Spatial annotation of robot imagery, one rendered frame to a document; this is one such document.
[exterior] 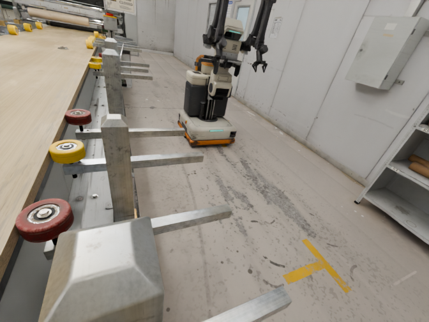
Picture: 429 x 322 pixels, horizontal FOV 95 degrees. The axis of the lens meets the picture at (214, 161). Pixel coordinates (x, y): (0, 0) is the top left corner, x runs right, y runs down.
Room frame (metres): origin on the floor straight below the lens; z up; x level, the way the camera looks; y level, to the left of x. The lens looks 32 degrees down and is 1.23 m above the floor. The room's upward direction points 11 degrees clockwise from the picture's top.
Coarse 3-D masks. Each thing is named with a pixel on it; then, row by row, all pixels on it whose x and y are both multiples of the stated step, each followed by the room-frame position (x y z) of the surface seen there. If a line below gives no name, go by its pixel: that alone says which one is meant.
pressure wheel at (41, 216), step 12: (36, 204) 0.24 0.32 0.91; (48, 204) 0.25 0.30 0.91; (60, 204) 0.25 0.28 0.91; (24, 216) 0.21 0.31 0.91; (36, 216) 0.22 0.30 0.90; (48, 216) 0.22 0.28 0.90; (60, 216) 0.23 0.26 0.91; (72, 216) 0.24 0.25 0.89; (24, 228) 0.19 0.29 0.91; (36, 228) 0.19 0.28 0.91; (48, 228) 0.20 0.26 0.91; (60, 228) 0.21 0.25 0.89; (36, 240) 0.19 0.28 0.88; (48, 240) 0.19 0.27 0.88
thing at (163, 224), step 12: (228, 204) 0.44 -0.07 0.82; (168, 216) 0.35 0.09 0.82; (180, 216) 0.36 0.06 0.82; (192, 216) 0.37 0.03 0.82; (204, 216) 0.37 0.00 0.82; (216, 216) 0.39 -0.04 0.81; (228, 216) 0.41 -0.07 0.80; (156, 228) 0.31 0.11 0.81; (168, 228) 0.32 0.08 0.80; (180, 228) 0.34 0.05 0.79; (48, 252) 0.21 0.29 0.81
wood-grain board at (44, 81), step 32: (32, 32) 2.50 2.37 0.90; (64, 32) 3.12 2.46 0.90; (0, 64) 1.07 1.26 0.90; (32, 64) 1.20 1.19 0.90; (64, 64) 1.35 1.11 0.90; (0, 96) 0.68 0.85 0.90; (32, 96) 0.73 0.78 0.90; (64, 96) 0.80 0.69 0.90; (0, 128) 0.47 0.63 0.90; (32, 128) 0.50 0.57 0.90; (0, 160) 0.34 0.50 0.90; (32, 160) 0.36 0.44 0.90; (0, 192) 0.26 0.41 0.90; (32, 192) 0.28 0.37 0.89; (0, 224) 0.19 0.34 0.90; (0, 256) 0.14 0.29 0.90
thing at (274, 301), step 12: (276, 288) 0.21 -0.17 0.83; (252, 300) 0.18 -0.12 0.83; (264, 300) 0.19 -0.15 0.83; (276, 300) 0.19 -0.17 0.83; (288, 300) 0.20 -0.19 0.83; (228, 312) 0.16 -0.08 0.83; (240, 312) 0.16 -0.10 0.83; (252, 312) 0.16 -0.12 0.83; (264, 312) 0.17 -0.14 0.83; (276, 312) 0.18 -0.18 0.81
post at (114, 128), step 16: (112, 128) 0.24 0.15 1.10; (112, 144) 0.24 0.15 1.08; (128, 144) 0.25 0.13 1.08; (112, 160) 0.24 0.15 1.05; (128, 160) 0.25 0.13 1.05; (112, 176) 0.24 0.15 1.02; (128, 176) 0.25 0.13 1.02; (112, 192) 0.23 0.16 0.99; (128, 192) 0.25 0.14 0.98; (128, 208) 0.25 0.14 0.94
